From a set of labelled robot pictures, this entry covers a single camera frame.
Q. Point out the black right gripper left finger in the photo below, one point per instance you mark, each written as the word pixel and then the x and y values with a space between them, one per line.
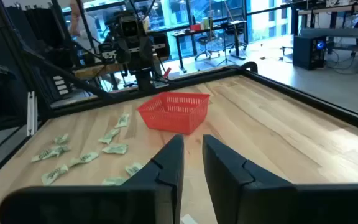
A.
pixel 166 161

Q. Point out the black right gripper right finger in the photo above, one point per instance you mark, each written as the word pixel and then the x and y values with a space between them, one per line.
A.
pixel 222 168

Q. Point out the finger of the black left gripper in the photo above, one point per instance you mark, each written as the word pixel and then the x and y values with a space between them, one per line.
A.
pixel 148 49
pixel 123 51

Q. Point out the green white stevia packet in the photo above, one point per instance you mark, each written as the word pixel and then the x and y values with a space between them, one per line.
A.
pixel 115 149
pixel 61 139
pixel 122 120
pixel 133 169
pixel 54 175
pixel 84 158
pixel 61 150
pixel 113 181
pixel 109 136
pixel 43 156

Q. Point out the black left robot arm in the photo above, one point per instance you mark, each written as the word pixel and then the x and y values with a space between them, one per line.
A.
pixel 144 81

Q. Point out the black office desk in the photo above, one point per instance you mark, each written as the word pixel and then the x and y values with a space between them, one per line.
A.
pixel 179 49

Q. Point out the red plastic mesh basket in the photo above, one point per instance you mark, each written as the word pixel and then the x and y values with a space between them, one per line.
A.
pixel 172 119

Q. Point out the person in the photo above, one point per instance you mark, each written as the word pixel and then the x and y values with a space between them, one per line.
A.
pixel 79 25

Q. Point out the black office chair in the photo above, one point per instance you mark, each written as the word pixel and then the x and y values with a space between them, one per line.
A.
pixel 205 40

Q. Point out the black control box white labels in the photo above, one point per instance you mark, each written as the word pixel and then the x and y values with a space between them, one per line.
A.
pixel 59 84

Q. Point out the black computer tower blue light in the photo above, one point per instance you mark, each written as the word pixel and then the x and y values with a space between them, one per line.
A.
pixel 306 56

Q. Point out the grey metal workbench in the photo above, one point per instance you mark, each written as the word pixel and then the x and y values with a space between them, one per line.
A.
pixel 337 32

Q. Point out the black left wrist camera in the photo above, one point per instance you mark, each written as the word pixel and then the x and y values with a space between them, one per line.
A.
pixel 129 28

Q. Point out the black frame clamp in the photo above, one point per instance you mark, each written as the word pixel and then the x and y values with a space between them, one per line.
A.
pixel 249 67

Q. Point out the silver aluminium bracket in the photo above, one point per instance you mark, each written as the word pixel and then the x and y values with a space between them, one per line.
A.
pixel 32 113

